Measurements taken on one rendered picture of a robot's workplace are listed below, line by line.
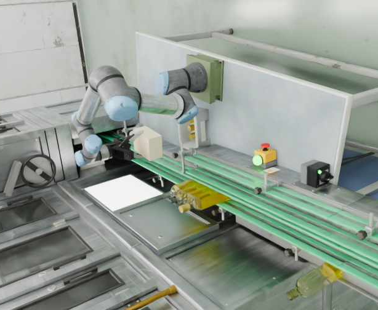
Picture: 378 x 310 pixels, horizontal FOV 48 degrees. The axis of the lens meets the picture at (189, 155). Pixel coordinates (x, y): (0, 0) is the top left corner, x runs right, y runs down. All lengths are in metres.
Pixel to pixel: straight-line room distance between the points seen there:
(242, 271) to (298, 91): 0.75
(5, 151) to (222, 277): 1.55
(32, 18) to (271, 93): 4.04
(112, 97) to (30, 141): 1.20
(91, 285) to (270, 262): 0.73
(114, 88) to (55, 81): 4.00
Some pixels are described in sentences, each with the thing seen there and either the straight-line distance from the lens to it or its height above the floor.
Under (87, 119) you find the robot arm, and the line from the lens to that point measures 1.94.
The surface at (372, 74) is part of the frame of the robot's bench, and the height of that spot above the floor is 0.20.
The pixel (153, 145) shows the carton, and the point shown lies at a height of 1.10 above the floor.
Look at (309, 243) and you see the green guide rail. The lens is 1.72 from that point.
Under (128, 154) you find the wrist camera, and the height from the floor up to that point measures 1.23.
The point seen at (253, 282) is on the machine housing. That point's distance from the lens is 1.71.
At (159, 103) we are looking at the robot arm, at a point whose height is 1.18.
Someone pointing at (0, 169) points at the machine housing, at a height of 1.69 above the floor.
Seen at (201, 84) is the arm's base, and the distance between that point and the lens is 2.06.
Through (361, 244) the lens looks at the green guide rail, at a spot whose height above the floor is 0.92.
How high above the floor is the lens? 2.05
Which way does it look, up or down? 31 degrees down
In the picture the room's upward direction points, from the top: 107 degrees counter-clockwise
